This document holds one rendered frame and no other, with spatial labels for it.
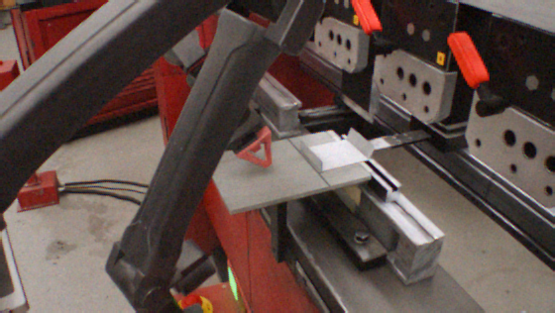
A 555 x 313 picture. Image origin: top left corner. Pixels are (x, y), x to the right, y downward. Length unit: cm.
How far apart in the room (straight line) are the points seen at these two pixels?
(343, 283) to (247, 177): 25
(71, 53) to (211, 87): 16
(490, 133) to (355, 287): 37
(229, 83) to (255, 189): 33
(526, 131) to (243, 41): 30
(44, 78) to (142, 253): 26
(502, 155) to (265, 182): 41
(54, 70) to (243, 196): 45
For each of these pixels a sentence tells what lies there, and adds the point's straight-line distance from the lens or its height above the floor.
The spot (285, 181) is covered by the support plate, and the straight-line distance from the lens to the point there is 76.
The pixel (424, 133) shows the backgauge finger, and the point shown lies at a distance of 95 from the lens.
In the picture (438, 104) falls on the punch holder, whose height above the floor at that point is 121.
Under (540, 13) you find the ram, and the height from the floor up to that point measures 135.
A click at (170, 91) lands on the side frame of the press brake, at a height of 83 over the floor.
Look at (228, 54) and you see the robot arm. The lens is 45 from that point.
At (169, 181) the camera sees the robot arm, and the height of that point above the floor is 116.
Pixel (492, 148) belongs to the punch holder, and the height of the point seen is 120.
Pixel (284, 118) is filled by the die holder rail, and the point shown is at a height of 93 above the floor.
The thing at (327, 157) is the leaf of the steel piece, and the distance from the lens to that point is 83.
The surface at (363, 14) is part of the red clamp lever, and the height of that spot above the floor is 129.
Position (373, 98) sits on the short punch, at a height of 113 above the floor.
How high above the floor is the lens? 143
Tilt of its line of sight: 31 degrees down
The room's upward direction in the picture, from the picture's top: straight up
